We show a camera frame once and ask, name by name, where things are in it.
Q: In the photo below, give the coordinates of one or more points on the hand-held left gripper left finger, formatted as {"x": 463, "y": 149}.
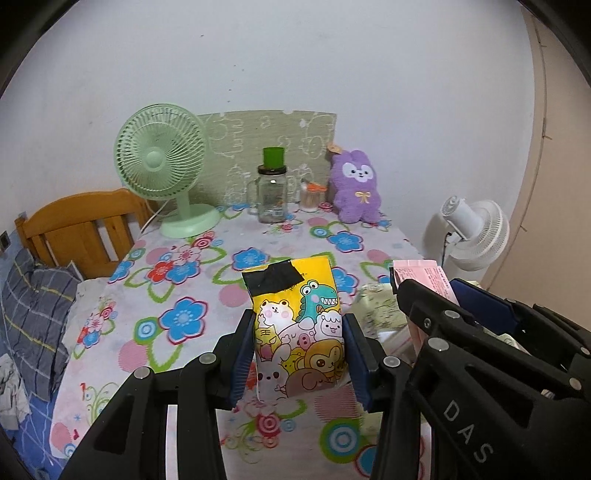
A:
{"x": 240, "y": 364}

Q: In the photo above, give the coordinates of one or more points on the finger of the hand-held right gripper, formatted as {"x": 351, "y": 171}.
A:
{"x": 415, "y": 300}
{"x": 480, "y": 304}

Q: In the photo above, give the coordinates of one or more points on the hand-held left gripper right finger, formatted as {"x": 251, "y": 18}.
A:
{"x": 358, "y": 369}

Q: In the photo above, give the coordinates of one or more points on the pink packet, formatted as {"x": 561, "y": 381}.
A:
{"x": 429, "y": 274}

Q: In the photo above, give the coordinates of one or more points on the small orange white box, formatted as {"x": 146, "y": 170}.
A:
{"x": 295, "y": 314}

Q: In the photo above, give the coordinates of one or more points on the white standing fan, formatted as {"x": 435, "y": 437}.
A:
{"x": 480, "y": 230}

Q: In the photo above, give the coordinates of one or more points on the floral tablecloth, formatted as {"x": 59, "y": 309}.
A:
{"x": 194, "y": 277}

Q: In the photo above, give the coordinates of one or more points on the purple plush rabbit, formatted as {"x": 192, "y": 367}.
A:
{"x": 358, "y": 189}

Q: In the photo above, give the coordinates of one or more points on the small jar orange lid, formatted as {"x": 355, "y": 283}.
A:
{"x": 310, "y": 198}

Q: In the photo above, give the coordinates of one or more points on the glass mug jar green lid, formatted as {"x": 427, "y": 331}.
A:
{"x": 272, "y": 196}

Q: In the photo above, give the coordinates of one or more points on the beige wooden door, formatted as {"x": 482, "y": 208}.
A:
{"x": 563, "y": 138}

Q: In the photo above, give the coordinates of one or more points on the grey plaid pillow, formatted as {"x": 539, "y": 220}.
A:
{"x": 37, "y": 314}

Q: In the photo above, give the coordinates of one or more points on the wooden chair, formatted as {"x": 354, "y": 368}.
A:
{"x": 78, "y": 230}

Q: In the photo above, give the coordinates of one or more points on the green patterned board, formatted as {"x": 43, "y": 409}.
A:
{"x": 277, "y": 134}

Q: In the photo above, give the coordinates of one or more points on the blue patterned bed sheet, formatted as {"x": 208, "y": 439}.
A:
{"x": 32, "y": 429}

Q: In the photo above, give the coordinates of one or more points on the green desk fan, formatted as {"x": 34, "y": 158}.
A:
{"x": 157, "y": 161}

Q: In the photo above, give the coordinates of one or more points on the white crumpled cloth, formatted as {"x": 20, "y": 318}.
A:
{"x": 9, "y": 378}

